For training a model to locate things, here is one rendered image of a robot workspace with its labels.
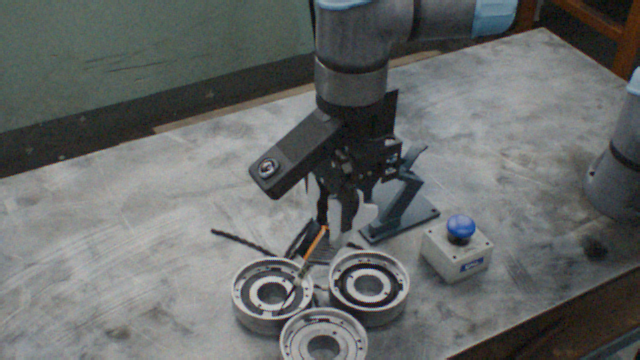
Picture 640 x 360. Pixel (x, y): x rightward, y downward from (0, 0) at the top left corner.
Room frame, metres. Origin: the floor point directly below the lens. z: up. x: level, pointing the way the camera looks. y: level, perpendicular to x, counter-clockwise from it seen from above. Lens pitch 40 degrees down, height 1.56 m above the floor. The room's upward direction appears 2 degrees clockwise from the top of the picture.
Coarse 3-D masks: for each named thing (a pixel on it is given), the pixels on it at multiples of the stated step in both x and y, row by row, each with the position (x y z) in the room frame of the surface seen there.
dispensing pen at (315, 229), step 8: (312, 224) 0.65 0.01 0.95; (320, 224) 0.65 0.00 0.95; (328, 224) 0.66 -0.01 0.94; (312, 232) 0.64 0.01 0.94; (304, 240) 0.64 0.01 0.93; (312, 240) 0.64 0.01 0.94; (296, 248) 0.64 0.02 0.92; (304, 248) 0.63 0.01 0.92; (304, 264) 0.63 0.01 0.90; (304, 272) 0.63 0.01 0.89; (296, 280) 0.63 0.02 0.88; (288, 296) 0.62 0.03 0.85
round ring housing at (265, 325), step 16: (240, 272) 0.67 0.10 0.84; (256, 272) 0.68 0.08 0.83; (288, 272) 0.68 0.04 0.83; (240, 288) 0.65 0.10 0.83; (256, 288) 0.65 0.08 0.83; (272, 288) 0.66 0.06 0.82; (288, 288) 0.65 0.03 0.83; (240, 304) 0.62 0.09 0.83; (256, 304) 0.62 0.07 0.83; (304, 304) 0.62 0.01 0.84; (240, 320) 0.61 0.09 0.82; (256, 320) 0.59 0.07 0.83; (272, 320) 0.59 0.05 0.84; (288, 320) 0.60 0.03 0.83
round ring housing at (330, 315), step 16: (320, 320) 0.61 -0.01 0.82; (336, 320) 0.60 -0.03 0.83; (352, 320) 0.60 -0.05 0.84; (288, 336) 0.58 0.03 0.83; (304, 336) 0.58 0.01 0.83; (320, 336) 0.58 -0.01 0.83; (336, 336) 0.58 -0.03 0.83; (352, 336) 0.58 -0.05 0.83; (288, 352) 0.55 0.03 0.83; (304, 352) 0.55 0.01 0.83; (336, 352) 0.57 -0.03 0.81
